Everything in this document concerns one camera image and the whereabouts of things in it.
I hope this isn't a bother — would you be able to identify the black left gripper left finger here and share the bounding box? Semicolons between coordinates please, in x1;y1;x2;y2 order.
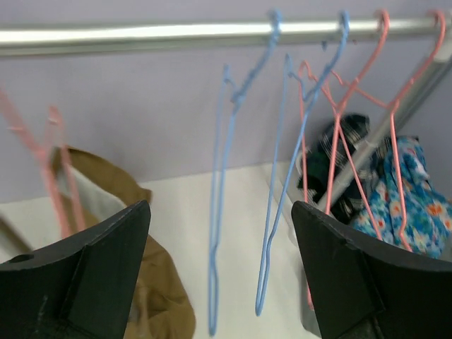
1;201;151;338

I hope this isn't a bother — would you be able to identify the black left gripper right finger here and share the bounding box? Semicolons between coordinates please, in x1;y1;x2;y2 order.
291;201;451;338

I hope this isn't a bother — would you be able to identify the blue floral skirt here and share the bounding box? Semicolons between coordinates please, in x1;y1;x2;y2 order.
351;137;451;258

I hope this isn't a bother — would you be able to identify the navy white plaid skirt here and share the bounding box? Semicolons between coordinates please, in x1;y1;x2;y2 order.
306;113;391;225

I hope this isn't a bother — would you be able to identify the pink wire hanger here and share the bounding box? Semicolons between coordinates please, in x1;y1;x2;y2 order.
298;8;391;311
1;93;86;239
323;10;446;251

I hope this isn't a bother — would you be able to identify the blue wire hanger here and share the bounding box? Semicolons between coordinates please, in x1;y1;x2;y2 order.
208;10;282;338
254;10;351;317

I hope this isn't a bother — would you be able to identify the tan brown skirt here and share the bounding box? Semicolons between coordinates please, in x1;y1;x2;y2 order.
0;146;197;339

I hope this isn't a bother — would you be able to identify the metal clothes rack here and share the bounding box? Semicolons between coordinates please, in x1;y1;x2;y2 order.
0;13;452;213

